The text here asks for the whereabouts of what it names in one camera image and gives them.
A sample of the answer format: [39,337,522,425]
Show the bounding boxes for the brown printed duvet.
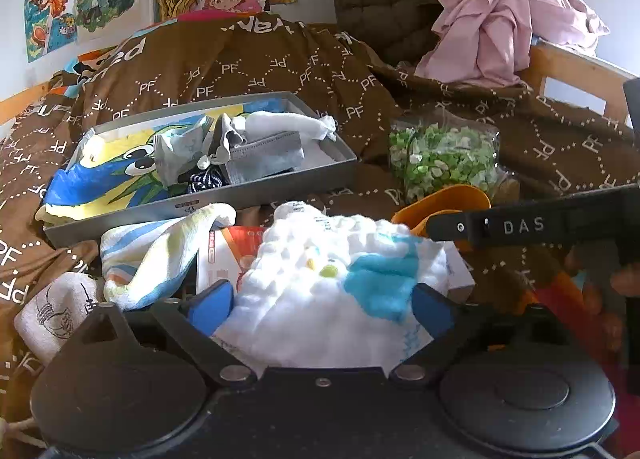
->
[0,14,640,440]

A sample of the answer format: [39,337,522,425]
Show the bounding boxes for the wooden bed rail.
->
[529,42,640,131]
[0,80,52,126]

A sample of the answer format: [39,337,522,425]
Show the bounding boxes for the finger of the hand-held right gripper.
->
[425,184,626,253]

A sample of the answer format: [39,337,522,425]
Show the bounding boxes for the orange bowl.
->
[392,184,493,241]

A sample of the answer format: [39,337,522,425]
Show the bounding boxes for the red and white carton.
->
[195,226,272,301]

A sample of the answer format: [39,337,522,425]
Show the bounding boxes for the white cloth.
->
[231,110,339,150]

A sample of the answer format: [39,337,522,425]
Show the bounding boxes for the bag of green pieces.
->
[387,112,502,206]

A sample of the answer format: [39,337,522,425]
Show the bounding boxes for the light blue printed cloth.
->
[154,115,213,186]

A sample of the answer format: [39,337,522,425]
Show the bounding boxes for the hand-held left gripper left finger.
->
[70,280,257,387]

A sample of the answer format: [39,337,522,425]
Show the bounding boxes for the white drawstring bag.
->
[0,271,109,450]

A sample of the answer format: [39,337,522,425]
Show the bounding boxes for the pink cloth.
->
[415,0,612,88]

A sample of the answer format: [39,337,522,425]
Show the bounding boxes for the grey fabric pouch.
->
[210,114,307,186]

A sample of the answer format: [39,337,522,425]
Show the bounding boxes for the person's right hand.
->
[610,261,640,298]

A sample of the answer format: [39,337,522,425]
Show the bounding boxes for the orange blanket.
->
[532,269,626,371]

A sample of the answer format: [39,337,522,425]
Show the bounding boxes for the cartoon printed cloth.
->
[35,114,251,226]

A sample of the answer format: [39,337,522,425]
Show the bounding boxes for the orange-haired girl blue poster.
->
[23,0,79,63]

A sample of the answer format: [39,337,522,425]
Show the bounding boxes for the striped blue yellow towel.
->
[100,202,237,312]

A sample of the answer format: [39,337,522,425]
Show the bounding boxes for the white fluffy towel blue patch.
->
[212,202,449,375]

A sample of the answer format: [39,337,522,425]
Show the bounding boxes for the grey cardboard box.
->
[42,92,359,250]

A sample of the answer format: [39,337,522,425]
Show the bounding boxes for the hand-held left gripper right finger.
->
[392,283,576,386]

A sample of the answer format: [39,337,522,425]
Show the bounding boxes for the dark striped socks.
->
[179,166,227,194]

